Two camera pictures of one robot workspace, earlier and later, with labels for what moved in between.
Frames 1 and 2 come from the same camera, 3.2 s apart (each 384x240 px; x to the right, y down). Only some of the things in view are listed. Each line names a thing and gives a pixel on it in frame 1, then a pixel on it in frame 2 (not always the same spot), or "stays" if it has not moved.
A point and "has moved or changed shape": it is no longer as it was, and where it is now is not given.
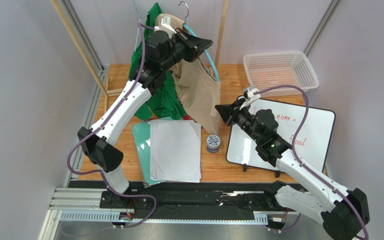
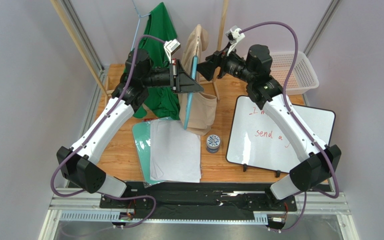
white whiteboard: x=314 y=147 stays
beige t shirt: x=200 y=94 has moved or changed shape
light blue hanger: x=188 y=28 → x=189 y=101
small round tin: x=213 y=142 stays
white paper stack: x=175 y=151 stays
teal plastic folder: x=142 y=132 stays
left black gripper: x=194 y=45 → x=183 y=83
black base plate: x=183 y=198 stays
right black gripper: x=233 y=113 → x=217 y=62
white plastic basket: x=266 y=69 stays
